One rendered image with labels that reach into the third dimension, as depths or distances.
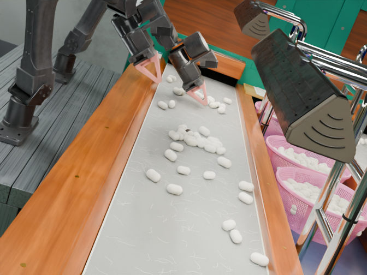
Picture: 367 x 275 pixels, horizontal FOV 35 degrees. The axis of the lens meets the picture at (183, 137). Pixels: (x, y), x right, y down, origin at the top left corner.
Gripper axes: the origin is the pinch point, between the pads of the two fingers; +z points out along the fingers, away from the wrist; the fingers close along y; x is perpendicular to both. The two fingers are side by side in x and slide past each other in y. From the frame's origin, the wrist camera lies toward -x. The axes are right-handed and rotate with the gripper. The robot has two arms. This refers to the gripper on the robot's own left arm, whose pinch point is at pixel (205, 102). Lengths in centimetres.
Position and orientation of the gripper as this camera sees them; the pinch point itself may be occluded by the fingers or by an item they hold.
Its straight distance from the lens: 193.6
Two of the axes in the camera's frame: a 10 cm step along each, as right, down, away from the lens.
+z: 5.0, 8.3, 2.4
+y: 0.4, -3.0, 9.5
